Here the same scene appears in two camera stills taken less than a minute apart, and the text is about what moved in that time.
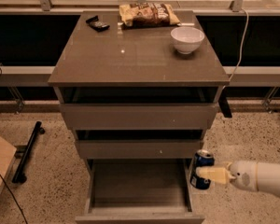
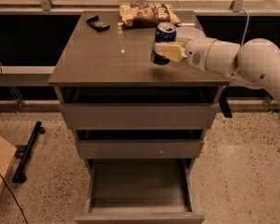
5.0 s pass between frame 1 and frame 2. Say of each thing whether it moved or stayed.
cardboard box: stayed
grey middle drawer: stayed
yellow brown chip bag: stayed
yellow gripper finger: moved
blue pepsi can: moved
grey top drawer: stayed
